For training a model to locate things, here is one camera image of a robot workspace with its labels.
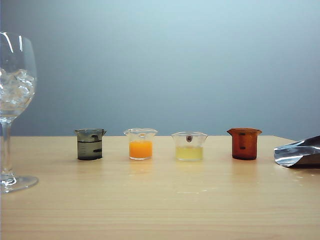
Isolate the clear beaker with yellow liquid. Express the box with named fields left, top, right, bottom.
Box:
left=170, top=131, right=209, bottom=162

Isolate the amber glass beaker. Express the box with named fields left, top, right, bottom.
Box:
left=226, top=127, right=263, bottom=161

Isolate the grey smoked glass beaker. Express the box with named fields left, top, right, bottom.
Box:
left=73, top=127, right=108, bottom=161

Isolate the clear beaker with orange juice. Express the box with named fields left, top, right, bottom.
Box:
left=122, top=127, right=159, bottom=161

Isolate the stainless steel ice scoop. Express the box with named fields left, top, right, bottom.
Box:
left=273, top=135, right=320, bottom=169

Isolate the clear wine glass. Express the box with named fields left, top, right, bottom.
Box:
left=0, top=31, right=40, bottom=195

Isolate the clear ice cube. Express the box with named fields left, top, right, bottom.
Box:
left=11, top=83, right=35, bottom=101
left=14, top=69, right=35, bottom=84
left=0, top=68, right=14, bottom=85

